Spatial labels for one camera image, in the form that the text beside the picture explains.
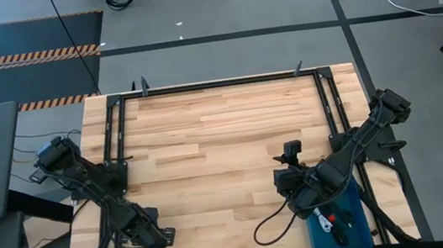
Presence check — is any blue plastic bin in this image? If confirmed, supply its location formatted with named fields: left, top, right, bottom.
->
left=300, top=173, right=376, bottom=248

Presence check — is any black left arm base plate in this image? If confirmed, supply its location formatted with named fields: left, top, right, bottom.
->
left=67, top=161, right=132, bottom=202

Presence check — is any long black floor cable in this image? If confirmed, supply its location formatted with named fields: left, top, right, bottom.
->
left=46, top=0, right=101, bottom=101

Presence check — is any black base plate clamp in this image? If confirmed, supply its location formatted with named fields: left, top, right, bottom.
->
left=377, top=138, right=409, bottom=153

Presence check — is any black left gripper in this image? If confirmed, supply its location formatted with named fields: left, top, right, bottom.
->
left=128, top=205, right=178, bottom=248

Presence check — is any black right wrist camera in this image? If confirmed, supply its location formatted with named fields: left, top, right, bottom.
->
left=282, top=139, right=304, bottom=159

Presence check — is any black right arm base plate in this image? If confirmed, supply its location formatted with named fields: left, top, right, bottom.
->
left=328, top=124, right=398, bottom=167

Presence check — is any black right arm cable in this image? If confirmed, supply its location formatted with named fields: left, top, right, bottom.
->
left=249, top=196, right=304, bottom=248

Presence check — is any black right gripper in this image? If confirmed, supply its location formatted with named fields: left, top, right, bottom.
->
left=272, top=162, right=323, bottom=224

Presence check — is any black cable with red tie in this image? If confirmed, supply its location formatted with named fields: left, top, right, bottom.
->
left=326, top=211, right=350, bottom=248

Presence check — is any white USB-C cable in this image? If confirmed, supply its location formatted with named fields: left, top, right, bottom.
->
left=313, top=207, right=333, bottom=235

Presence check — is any black hazard-striped floor mat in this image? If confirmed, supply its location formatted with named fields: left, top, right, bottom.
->
left=0, top=9, right=114, bottom=114

